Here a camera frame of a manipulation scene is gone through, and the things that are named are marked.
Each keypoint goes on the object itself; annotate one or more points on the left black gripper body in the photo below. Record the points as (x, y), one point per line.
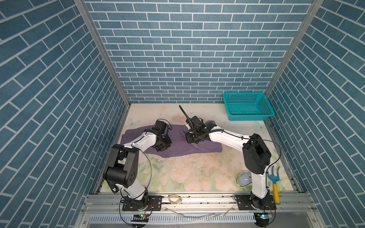
(165, 142)

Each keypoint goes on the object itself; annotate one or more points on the beige rubber band loop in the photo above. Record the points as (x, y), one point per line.
(174, 199)

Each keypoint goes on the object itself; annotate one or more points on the teal plastic mesh basket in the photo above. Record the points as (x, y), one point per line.
(247, 106)

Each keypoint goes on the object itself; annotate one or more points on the aluminium front rail frame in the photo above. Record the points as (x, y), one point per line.
(296, 210)

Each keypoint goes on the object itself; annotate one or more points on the white slotted cable duct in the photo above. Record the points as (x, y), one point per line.
(173, 218)

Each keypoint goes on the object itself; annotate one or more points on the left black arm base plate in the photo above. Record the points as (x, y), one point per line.
(150, 203)

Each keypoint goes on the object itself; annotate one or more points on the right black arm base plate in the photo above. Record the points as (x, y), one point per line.
(245, 203)

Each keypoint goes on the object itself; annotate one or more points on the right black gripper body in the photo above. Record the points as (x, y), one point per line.
(192, 137)

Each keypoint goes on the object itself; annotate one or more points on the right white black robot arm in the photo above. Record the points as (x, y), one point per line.
(256, 154)

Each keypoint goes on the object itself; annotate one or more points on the purple trousers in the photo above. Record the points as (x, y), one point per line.
(179, 146)

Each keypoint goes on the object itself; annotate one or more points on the grey computer mouse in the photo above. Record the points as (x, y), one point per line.
(244, 179)

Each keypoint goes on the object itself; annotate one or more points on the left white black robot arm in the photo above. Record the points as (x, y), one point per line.
(121, 168)

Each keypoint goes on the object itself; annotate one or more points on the blue garden rake yellow handle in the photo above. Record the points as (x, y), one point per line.
(274, 177)

